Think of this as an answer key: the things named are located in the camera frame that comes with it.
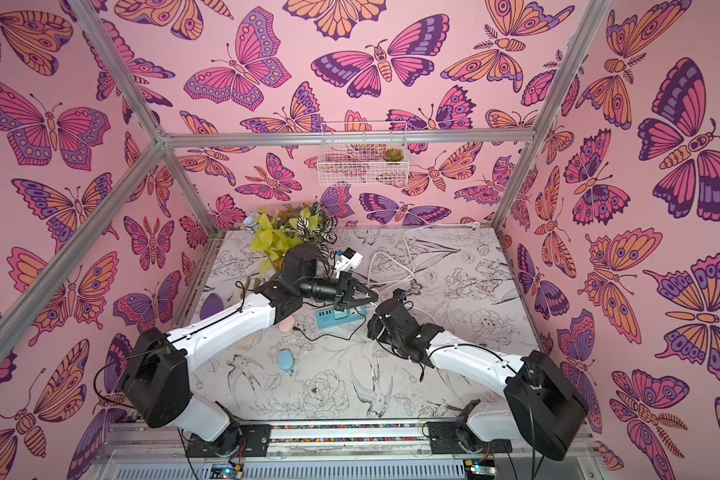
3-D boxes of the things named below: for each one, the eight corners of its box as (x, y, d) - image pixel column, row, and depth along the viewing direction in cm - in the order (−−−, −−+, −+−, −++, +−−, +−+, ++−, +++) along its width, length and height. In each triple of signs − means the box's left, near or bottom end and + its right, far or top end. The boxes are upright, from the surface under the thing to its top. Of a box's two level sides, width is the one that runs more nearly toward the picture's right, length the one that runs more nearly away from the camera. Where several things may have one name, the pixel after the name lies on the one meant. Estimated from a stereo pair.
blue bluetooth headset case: (277, 370, 87) (275, 368, 86) (281, 351, 91) (279, 348, 89) (293, 370, 87) (291, 368, 86) (296, 351, 91) (295, 348, 89)
